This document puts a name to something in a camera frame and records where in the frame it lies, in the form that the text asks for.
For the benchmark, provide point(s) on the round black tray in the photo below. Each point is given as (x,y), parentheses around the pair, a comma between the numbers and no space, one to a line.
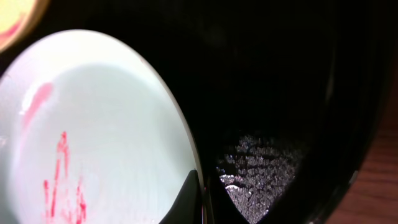
(312,72)

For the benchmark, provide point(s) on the yellow plate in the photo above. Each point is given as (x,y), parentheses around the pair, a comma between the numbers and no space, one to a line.
(19,18)

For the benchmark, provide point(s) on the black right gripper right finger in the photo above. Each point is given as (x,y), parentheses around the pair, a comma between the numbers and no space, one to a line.
(221,209)

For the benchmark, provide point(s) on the mint green plate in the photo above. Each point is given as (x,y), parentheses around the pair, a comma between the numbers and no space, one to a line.
(90,133)

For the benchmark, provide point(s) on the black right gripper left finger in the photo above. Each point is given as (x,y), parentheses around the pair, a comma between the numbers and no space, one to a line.
(187,207)

